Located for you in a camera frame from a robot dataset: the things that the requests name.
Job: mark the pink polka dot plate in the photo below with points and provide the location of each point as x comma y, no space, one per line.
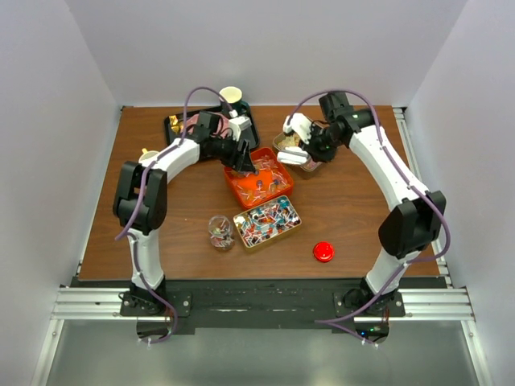
223,129

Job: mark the dark green mug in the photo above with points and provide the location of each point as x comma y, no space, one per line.
234,96

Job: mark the yellow mug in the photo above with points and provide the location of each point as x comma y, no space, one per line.
147,154

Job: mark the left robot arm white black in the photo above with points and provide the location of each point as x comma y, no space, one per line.
140,201

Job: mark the clear glass jar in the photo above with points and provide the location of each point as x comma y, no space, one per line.
220,232

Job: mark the aluminium frame rail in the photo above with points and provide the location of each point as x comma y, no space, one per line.
429,299

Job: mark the gold fork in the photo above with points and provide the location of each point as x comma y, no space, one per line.
176,124

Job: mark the gold tin of gummies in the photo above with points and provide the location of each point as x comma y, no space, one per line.
281,141

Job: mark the red jar lid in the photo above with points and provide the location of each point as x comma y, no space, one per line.
323,251

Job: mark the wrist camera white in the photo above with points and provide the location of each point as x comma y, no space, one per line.
238,125
300,124

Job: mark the gold tin of candies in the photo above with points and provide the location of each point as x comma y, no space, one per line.
266,222

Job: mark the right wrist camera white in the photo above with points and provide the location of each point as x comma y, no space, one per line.
300,124

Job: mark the orange box of lollipops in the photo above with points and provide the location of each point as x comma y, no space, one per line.
270,180

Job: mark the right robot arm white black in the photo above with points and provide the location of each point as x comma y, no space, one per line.
415,216

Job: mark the black serving tray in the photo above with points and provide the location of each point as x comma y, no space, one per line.
250,134

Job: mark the silver metal scoop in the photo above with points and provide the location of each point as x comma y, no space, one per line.
293,155

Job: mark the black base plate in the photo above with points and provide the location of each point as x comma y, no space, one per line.
293,304

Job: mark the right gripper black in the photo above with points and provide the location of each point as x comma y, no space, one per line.
315,154

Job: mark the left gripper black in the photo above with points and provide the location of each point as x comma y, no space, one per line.
236,160

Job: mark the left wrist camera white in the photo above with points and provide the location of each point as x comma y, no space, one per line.
238,125

